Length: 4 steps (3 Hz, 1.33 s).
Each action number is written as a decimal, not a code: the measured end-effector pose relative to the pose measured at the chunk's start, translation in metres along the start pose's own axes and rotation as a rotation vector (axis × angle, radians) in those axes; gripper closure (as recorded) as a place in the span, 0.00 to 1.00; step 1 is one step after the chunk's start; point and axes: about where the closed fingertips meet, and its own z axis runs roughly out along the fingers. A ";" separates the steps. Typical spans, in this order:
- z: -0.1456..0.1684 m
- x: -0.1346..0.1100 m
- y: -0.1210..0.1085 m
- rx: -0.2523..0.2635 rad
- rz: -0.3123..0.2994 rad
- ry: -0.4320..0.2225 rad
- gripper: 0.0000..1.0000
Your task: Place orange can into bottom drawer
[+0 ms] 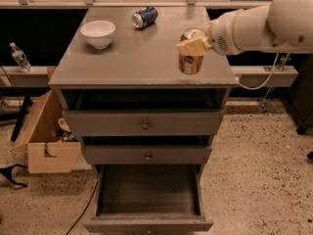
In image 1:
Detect white bowl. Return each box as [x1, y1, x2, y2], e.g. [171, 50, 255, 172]
[80, 21, 115, 49]

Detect black floor cable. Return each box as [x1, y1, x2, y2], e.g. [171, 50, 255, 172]
[66, 179, 100, 235]

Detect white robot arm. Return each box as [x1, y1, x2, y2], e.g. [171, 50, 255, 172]
[177, 0, 313, 56]

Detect items in wooden box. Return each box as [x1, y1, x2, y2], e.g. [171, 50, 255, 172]
[58, 117, 78, 142]

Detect orange soda can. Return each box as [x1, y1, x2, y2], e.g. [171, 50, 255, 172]
[179, 27, 204, 75]

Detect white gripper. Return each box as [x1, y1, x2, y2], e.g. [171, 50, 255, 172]
[176, 9, 243, 56]

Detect black clamp tool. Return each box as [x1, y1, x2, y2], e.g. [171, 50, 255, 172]
[0, 164, 26, 188]

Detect white cable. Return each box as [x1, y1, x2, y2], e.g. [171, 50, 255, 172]
[237, 52, 291, 91]

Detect wooden box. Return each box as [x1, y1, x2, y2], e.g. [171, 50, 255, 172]
[13, 90, 81, 173]

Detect black pole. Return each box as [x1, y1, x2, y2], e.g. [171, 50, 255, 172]
[11, 95, 31, 142]

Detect grey top drawer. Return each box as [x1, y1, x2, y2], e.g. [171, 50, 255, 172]
[63, 110, 224, 136]

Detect grey open bottom drawer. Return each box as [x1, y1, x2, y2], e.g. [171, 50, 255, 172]
[83, 164, 213, 234]

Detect grey middle drawer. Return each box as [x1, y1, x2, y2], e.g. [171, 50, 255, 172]
[83, 145, 211, 165]

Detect blue soda can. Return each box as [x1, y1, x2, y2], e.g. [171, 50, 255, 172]
[131, 6, 158, 29]

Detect grey drawer cabinet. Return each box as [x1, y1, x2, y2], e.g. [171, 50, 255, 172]
[48, 6, 240, 174]

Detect clear water bottle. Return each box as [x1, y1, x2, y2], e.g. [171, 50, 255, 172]
[10, 42, 31, 72]

